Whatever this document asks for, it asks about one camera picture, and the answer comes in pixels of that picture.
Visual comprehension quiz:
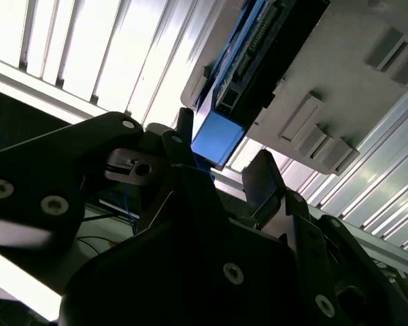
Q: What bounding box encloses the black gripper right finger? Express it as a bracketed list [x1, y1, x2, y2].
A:
[243, 149, 408, 326]

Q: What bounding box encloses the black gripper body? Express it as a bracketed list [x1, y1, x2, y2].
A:
[59, 219, 339, 326]

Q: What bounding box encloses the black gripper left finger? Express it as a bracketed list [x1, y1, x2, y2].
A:
[0, 107, 229, 248]

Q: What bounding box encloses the hard disk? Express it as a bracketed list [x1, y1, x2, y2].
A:
[190, 0, 330, 170]

